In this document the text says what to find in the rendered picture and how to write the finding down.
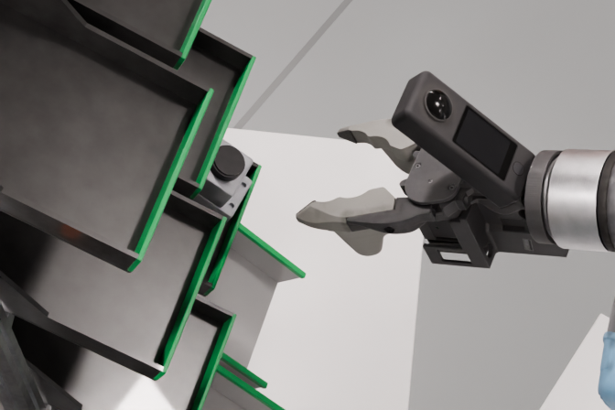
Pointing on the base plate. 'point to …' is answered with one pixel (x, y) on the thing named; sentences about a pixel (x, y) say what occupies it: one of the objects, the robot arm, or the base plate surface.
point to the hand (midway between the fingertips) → (324, 168)
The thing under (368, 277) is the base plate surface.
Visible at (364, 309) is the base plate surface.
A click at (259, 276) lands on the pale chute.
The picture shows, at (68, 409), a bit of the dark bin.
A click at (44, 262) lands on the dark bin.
